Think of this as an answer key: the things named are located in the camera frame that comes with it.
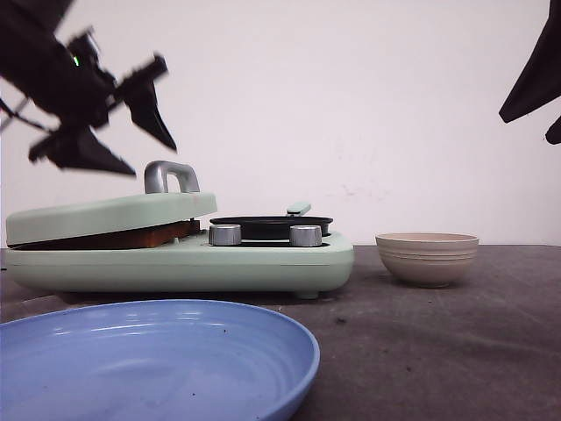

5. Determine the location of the black frying pan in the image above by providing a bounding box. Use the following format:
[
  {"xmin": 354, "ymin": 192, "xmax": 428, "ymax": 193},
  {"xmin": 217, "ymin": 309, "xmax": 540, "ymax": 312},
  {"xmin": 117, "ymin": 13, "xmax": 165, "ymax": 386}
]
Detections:
[{"xmin": 210, "ymin": 201, "xmax": 333, "ymax": 240}]

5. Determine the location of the silver control knob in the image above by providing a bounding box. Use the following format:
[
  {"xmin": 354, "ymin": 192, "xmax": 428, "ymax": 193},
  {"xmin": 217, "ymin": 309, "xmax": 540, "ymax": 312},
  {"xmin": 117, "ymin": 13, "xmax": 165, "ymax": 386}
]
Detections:
[
  {"xmin": 289, "ymin": 225, "xmax": 323, "ymax": 247},
  {"xmin": 209, "ymin": 224, "xmax": 242, "ymax": 246}
]

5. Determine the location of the beige ribbed bowl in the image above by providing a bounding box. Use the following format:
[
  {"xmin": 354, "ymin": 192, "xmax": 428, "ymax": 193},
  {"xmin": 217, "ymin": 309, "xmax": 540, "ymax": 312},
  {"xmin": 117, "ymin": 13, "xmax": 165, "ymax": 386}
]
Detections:
[{"xmin": 375, "ymin": 232, "xmax": 479, "ymax": 288}]

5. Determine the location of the breakfast maker hinged lid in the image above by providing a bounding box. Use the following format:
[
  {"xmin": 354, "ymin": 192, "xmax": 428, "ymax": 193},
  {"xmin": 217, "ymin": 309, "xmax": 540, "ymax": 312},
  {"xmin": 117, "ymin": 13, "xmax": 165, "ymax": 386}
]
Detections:
[{"xmin": 5, "ymin": 161, "xmax": 217, "ymax": 247}]

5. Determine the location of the right silver control knob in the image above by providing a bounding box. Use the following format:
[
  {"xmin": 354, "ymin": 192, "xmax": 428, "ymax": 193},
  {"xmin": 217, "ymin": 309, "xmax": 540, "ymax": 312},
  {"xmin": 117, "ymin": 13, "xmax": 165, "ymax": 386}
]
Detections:
[{"xmin": 289, "ymin": 225, "xmax": 323, "ymax": 247}]

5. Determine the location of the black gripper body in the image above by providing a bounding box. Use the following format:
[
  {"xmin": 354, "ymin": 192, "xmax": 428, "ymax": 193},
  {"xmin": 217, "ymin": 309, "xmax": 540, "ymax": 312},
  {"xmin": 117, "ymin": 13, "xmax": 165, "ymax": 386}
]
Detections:
[{"xmin": 28, "ymin": 30, "xmax": 167, "ymax": 162}]

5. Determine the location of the blue plate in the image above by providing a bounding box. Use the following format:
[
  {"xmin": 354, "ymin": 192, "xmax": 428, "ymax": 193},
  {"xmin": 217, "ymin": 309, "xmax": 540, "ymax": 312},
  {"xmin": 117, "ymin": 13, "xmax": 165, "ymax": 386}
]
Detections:
[{"xmin": 1, "ymin": 300, "xmax": 320, "ymax": 420}]

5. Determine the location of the left silver control knob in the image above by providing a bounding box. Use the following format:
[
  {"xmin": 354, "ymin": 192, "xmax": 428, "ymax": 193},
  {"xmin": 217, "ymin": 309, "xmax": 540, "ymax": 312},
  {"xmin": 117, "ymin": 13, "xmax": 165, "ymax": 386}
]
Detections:
[{"xmin": 209, "ymin": 224, "xmax": 242, "ymax": 246}]

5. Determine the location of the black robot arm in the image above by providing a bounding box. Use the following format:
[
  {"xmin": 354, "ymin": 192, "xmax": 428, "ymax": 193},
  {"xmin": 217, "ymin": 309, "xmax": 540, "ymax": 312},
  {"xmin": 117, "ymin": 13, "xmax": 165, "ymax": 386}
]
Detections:
[{"xmin": 1, "ymin": 1, "xmax": 177, "ymax": 175}]

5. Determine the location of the mint green breakfast maker base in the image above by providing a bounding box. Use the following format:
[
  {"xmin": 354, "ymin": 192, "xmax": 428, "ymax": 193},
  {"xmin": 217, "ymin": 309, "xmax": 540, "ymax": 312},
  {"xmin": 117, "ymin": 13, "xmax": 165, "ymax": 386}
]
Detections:
[{"xmin": 5, "ymin": 232, "xmax": 354, "ymax": 297}]

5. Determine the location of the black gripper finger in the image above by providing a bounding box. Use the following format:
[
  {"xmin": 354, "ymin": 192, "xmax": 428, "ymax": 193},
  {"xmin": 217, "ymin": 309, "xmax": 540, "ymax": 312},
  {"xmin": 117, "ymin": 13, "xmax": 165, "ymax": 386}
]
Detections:
[
  {"xmin": 51, "ymin": 128, "xmax": 136, "ymax": 175},
  {"xmin": 125, "ymin": 82, "xmax": 177, "ymax": 151},
  {"xmin": 499, "ymin": 0, "xmax": 560, "ymax": 123},
  {"xmin": 545, "ymin": 118, "xmax": 561, "ymax": 145}
]

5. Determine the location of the white bread slice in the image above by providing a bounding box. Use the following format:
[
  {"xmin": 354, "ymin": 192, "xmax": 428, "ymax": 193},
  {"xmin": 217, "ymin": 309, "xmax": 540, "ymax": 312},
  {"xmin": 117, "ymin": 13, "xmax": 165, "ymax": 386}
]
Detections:
[{"xmin": 9, "ymin": 218, "xmax": 202, "ymax": 251}]

